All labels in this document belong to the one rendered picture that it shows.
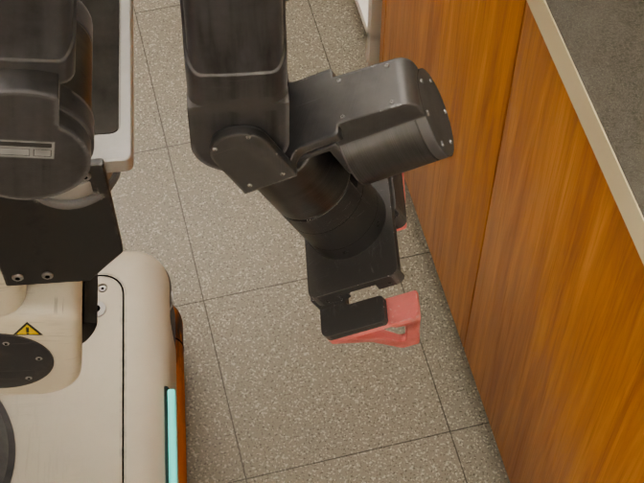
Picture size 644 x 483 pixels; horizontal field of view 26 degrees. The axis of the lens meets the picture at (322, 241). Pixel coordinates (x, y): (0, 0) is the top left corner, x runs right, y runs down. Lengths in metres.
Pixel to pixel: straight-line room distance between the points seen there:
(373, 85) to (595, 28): 0.45
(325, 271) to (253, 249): 1.28
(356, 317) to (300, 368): 1.17
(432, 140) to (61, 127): 0.22
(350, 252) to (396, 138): 0.12
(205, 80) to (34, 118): 0.09
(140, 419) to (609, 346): 0.65
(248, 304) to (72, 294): 0.92
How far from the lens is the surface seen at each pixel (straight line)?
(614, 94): 1.21
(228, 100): 0.78
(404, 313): 0.92
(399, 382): 2.09
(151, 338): 1.83
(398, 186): 0.96
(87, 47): 0.83
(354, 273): 0.92
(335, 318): 0.94
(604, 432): 1.47
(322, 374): 2.10
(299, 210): 0.88
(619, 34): 1.25
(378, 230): 0.93
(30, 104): 0.75
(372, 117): 0.82
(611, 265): 1.33
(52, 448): 1.77
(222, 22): 0.74
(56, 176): 0.81
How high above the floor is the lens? 1.86
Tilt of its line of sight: 57 degrees down
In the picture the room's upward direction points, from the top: straight up
